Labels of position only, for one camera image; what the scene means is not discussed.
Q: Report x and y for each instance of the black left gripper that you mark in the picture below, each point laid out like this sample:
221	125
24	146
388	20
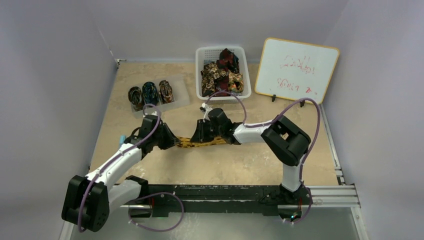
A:
171	140

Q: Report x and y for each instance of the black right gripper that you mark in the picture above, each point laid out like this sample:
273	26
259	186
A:
202	131

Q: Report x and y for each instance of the yellow insect-print tie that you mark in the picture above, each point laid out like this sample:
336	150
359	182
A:
187	143

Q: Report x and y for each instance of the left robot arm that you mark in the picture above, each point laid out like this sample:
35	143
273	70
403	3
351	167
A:
90	199

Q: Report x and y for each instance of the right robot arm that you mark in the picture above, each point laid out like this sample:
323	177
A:
286	140

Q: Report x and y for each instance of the rolled pink brown tie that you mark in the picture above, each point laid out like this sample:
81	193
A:
166	92

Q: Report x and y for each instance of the rolled blue green tie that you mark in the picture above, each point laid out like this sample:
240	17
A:
150	93

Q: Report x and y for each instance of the rolled dark striped tie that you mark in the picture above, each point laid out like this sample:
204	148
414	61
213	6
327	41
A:
136	98

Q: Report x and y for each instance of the clear plastic organizer tray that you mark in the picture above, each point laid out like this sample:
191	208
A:
180	93

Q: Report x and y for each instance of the brown floral tie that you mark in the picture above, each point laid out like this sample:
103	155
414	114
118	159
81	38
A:
208	75

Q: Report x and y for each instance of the dark red tie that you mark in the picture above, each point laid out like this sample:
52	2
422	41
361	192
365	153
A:
228	59

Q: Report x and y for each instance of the white plastic basket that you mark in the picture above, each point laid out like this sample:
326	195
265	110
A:
209	53

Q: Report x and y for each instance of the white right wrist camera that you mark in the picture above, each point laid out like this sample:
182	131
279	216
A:
206	109

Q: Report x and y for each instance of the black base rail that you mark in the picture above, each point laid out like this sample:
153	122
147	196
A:
269	200

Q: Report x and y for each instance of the whiteboard with yellow frame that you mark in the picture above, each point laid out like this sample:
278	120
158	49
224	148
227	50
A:
293	70

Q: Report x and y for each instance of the aluminium frame rail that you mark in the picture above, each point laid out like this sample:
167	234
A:
337	196

